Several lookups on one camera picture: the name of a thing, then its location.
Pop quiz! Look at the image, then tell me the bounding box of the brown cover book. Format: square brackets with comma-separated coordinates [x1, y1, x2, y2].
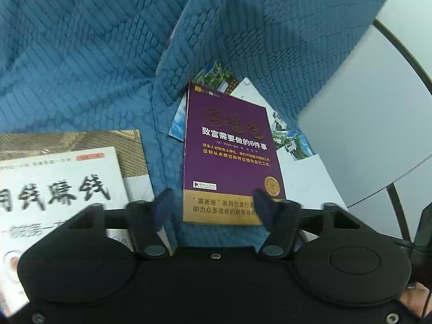
[0, 129, 156, 203]

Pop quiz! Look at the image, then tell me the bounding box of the landscape print white notebook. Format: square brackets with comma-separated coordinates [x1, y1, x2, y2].
[168, 60, 241, 140]
[233, 77, 294, 149]
[275, 130, 341, 240]

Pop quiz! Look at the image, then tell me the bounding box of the purple cover book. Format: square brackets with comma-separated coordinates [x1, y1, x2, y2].
[182, 82, 287, 226]

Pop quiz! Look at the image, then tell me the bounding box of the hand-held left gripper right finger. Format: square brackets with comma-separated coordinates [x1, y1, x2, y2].
[253, 188, 362, 260]

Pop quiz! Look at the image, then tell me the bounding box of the white softcover book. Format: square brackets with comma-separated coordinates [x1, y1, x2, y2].
[0, 146, 176, 316]

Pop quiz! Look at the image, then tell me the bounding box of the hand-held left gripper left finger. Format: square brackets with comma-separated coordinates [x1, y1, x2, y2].
[64, 188, 176, 260]

